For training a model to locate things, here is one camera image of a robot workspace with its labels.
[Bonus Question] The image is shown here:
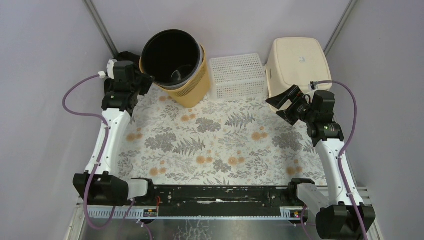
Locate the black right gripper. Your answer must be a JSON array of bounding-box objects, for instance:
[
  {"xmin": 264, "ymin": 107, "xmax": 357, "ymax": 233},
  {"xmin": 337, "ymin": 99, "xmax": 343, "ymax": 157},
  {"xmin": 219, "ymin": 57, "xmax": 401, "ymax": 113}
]
[{"xmin": 265, "ymin": 85, "xmax": 316, "ymax": 127}]

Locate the grey plastic bucket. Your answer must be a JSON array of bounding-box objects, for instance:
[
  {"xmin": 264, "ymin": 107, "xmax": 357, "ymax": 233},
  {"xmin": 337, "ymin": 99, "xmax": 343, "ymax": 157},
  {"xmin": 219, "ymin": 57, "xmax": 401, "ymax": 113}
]
[{"xmin": 157, "ymin": 43, "xmax": 206, "ymax": 90}]

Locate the black bucket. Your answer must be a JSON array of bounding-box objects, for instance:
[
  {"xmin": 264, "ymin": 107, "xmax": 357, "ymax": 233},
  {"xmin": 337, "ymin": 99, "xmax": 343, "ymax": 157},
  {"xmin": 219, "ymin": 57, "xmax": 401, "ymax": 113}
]
[{"xmin": 140, "ymin": 29, "xmax": 205, "ymax": 90}]

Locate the large cream plastic basket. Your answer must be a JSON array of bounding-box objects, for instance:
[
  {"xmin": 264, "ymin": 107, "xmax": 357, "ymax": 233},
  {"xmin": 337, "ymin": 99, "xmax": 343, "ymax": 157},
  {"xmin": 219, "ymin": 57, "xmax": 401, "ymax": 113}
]
[{"xmin": 265, "ymin": 37, "xmax": 332, "ymax": 98}]

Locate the yellow plastic waste bin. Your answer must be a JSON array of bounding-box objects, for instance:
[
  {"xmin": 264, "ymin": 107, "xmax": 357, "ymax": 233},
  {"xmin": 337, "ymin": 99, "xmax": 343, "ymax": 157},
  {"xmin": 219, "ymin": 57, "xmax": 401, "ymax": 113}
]
[{"xmin": 139, "ymin": 57, "xmax": 211, "ymax": 108}]

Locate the white mesh plastic basket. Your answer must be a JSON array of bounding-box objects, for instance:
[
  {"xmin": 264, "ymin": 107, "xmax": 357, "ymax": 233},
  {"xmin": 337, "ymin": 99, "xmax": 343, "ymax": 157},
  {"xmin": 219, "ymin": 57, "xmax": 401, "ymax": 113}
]
[{"xmin": 208, "ymin": 53, "xmax": 268, "ymax": 101}]

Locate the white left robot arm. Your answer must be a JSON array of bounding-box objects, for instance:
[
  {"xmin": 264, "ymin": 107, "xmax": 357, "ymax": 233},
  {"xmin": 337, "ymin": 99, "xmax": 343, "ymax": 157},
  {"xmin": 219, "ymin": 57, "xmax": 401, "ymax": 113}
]
[{"xmin": 72, "ymin": 59, "xmax": 155, "ymax": 207}]

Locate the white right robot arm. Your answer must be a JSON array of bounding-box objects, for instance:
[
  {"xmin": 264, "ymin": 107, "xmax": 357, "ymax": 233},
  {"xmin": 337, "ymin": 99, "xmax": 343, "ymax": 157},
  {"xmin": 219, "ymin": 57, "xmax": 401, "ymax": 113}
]
[{"xmin": 266, "ymin": 85, "xmax": 376, "ymax": 240}]

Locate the black crumpled cloth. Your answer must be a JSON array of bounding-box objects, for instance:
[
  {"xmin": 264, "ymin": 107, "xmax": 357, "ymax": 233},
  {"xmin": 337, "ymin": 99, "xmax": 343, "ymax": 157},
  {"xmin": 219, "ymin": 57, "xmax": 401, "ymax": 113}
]
[{"xmin": 103, "ymin": 51, "xmax": 140, "ymax": 94}]

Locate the floral patterned table mat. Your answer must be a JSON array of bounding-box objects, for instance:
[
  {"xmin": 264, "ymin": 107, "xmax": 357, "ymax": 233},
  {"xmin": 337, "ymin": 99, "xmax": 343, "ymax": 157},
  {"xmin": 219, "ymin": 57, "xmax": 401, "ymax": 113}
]
[{"xmin": 117, "ymin": 87, "xmax": 327, "ymax": 186}]

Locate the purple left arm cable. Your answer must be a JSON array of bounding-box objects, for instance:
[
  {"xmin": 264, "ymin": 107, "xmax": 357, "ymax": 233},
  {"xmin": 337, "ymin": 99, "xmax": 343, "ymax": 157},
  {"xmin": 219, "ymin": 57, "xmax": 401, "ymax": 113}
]
[{"xmin": 62, "ymin": 74, "xmax": 117, "ymax": 231}]

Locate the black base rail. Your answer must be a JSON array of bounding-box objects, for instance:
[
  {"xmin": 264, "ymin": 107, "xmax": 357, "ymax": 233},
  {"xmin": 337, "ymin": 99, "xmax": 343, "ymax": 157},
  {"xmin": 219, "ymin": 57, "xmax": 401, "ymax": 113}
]
[{"xmin": 135, "ymin": 185, "xmax": 305, "ymax": 215}]

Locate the grey slotted cable duct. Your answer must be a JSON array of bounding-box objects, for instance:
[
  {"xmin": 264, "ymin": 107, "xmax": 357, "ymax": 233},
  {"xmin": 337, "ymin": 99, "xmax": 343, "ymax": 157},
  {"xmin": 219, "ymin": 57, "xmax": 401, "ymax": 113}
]
[{"xmin": 88, "ymin": 206, "xmax": 303, "ymax": 221}]

